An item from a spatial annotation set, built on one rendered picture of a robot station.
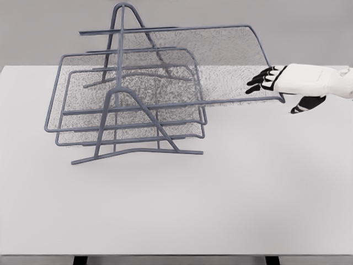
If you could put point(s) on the large grey mesh folder tray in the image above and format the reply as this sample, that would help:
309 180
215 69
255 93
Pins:
220 55

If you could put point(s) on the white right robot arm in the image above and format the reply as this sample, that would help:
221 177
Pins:
344 85

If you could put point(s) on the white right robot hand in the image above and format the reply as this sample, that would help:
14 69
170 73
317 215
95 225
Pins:
300 80

